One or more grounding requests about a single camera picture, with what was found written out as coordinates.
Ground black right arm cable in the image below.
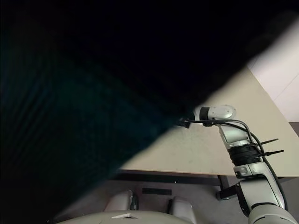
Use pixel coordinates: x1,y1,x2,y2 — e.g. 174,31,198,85
178,118,288,210

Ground silver robot leg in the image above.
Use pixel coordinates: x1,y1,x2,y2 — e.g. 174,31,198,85
105,189,141,212
167,196,197,224

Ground black table frame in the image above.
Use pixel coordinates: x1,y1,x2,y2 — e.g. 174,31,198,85
109,169,299,201

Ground silver left robot leg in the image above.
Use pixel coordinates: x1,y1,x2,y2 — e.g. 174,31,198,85
105,189,141,212

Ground black floor strip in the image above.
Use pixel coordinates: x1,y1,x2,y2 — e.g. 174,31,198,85
142,188,172,196

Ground large dark blurred cover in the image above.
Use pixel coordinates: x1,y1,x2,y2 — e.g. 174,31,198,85
0,0,299,224

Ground silver robot torso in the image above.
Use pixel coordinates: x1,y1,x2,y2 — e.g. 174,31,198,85
53,210,194,224

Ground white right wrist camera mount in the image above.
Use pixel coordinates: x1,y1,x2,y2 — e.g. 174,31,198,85
193,106,203,122

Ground black cable tie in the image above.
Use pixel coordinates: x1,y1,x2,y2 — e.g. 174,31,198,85
263,150,285,157
259,138,280,146

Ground silver right robot leg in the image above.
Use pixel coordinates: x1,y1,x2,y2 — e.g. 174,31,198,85
167,196,197,224

